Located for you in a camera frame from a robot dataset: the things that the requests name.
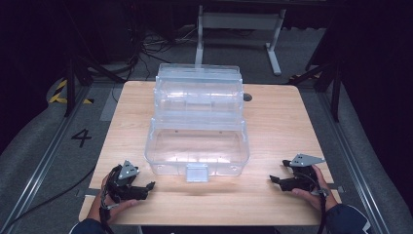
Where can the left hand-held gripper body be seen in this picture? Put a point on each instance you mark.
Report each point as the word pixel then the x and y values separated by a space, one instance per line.
pixel 125 180

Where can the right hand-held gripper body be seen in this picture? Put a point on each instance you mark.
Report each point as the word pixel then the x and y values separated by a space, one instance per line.
pixel 302 180

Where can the clear plastic storage box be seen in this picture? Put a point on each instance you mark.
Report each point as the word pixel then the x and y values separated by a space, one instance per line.
pixel 196 130

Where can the person's right hand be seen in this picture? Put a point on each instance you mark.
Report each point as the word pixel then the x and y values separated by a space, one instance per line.
pixel 319 195

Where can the person's left hand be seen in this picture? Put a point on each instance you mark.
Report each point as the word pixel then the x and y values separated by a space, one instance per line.
pixel 112 208

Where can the dark round table grommet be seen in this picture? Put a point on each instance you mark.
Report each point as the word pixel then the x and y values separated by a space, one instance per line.
pixel 248 97

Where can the black tripod stand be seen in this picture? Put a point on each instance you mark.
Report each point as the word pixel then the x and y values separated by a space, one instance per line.
pixel 334 84
pixel 72 81

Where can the yellow black hazard tape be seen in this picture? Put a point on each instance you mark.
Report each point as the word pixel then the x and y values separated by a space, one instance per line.
pixel 58 94

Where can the metal floor rail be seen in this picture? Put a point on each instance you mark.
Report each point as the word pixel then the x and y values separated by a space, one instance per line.
pixel 48 156
pixel 350 156

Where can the white metal desk frame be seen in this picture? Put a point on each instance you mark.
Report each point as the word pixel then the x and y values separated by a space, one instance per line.
pixel 238 21

